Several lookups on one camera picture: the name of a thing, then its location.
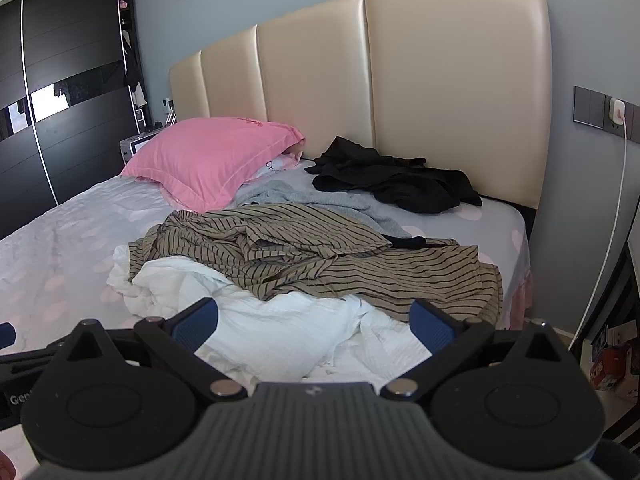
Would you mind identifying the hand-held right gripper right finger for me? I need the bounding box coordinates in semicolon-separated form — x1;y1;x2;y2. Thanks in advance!
380;299;571;402

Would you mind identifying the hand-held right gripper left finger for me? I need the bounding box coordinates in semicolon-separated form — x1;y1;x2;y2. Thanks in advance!
50;297;249;402

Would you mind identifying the grey shirt with black sleeves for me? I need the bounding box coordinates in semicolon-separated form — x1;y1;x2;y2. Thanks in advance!
234;179;427;252

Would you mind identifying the white crinkled garment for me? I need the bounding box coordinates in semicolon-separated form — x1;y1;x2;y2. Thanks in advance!
106;244;437;382

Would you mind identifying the brown striped garment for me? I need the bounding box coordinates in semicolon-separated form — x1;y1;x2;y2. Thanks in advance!
128;204;504;327

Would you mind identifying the black garment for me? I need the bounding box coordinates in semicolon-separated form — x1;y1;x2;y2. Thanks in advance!
312;135;484;214

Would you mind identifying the pink pillow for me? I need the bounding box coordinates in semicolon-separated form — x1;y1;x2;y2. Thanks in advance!
120;116;306;214

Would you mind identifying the white printed pillow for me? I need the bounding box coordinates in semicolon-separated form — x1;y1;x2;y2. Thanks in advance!
249;152;304;182

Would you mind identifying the red white box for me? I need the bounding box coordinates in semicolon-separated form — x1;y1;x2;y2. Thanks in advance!
590;344;632;392

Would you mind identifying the dark wooden cabinet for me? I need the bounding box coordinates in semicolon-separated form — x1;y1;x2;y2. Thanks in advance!
581;241;640;442

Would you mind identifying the white bedside table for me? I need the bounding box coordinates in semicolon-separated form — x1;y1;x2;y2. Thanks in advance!
119;129;167;165

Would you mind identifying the black sliding wardrobe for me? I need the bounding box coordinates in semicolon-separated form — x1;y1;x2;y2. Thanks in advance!
0;0;139;241

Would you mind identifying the beige padded headboard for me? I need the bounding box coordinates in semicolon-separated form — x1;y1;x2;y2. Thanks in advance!
168;0;553;212

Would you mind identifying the dark hanging garment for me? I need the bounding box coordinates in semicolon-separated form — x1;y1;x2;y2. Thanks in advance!
123;34;147;109

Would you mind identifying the white charger cable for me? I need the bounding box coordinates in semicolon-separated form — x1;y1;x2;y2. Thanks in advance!
567;121;630;352

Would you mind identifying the grey wall switch panel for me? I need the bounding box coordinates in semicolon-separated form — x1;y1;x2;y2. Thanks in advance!
572;85;640;142

